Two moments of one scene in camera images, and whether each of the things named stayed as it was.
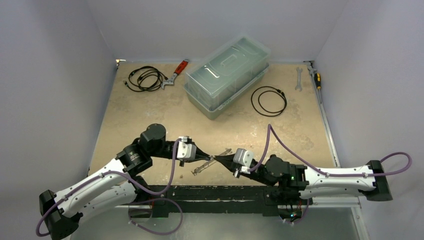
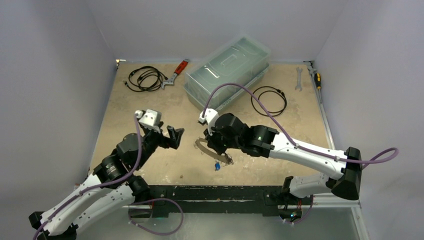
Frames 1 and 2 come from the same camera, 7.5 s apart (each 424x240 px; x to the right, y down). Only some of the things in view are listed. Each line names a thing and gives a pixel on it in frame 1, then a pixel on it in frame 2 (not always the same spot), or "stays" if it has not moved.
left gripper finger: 200,155 to 175,135
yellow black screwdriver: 317,80 stays
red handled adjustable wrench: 179,69 stays
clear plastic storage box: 213,84 stays
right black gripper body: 231,165 to 212,142
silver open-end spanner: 299,86 stays
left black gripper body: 169,145 to 153,139
